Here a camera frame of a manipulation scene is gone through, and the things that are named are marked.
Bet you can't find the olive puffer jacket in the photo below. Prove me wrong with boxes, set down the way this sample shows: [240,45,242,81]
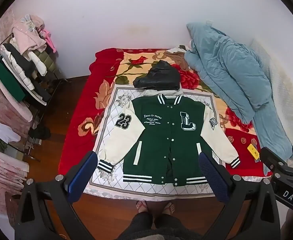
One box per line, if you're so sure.
[36,49,58,74]

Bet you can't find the red floral blanket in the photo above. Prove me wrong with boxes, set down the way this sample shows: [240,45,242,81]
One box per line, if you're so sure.
[58,47,273,180]

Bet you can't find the pink floral cover cloth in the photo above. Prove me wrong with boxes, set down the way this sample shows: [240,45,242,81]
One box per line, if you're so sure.
[0,8,34,230]

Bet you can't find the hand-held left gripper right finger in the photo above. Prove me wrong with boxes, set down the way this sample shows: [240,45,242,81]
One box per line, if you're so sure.
[198,151,282,240]

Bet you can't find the metal clothes rack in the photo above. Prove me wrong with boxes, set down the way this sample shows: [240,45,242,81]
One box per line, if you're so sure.
[0,30,68,163]

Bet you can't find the white diamond-pattern cloth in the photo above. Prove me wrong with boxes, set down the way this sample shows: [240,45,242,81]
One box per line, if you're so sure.
[83,86,272,202]

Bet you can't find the person's right foot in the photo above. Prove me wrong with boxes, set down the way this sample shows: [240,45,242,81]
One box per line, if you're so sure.
[161,201,175,215]

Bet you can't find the person's foot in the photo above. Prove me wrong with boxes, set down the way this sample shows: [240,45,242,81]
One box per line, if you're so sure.
[161,201,175,215]
[135,200,149,213]

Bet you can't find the black garment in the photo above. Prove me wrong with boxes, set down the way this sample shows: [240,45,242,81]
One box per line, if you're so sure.
[3,42,50,104]

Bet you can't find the person's dark trouser legs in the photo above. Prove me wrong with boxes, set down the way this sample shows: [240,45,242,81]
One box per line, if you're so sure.
[117,212,202,240]

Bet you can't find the green cream hooded varsity jacket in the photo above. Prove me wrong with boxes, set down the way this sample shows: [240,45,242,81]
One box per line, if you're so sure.
[96,60,241,187]

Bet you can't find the dark shoes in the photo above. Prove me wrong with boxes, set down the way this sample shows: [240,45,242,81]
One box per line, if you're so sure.
[28,126,51,141]

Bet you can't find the green garment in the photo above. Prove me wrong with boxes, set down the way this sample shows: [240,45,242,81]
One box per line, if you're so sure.
[0,56,26,103]

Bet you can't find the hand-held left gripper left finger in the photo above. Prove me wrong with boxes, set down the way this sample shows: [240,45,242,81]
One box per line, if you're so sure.
[15,151,98,240]

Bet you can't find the pink hanger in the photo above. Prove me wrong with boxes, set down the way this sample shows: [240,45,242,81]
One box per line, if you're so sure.
[42,28,58,53]

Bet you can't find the pink jacket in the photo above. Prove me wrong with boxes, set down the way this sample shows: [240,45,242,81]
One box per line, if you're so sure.
[12,15,47,56]

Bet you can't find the person's left foot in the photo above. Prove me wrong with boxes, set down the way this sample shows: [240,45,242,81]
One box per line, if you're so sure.
[135,200,149,213]

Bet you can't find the white puffer jacket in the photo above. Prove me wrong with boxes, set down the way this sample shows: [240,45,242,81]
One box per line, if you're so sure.
[0,45,35,90]

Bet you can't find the yellow small box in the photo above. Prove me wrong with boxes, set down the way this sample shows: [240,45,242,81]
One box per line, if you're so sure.
[247,144,260,162]

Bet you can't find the blue quilt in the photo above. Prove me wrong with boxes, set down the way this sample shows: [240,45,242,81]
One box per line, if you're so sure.
[185,22,293,161]

